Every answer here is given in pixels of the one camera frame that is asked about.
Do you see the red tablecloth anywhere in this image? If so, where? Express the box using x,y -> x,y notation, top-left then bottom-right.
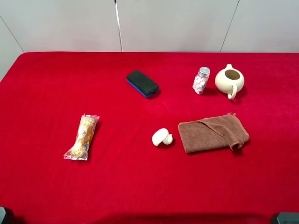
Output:
0,52 -> 299,224

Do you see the black device at right corner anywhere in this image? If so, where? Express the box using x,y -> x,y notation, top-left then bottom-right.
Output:
271,212 -> 299,224

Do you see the black device at left corner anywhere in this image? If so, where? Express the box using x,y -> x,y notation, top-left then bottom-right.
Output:
0,207 -> 14,224

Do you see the black and blue board eraser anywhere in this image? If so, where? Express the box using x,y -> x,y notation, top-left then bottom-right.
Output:
126,70 -> 159,98

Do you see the brown folded towel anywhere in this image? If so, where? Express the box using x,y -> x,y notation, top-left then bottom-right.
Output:
178,113 -> 249,154

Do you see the candy bottle with silver lid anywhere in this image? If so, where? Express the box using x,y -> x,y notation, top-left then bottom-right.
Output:
192,67 -> 210,95

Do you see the black device at corner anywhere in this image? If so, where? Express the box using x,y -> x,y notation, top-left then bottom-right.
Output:
271,212 -> 299,224
0,207 -> 14,224

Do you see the gold chocolate pack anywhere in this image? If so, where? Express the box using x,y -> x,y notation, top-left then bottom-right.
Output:
64,114 -> 100,161

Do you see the cream ceramic teapot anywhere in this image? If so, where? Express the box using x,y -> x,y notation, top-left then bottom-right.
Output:
215,64 -> 245,100

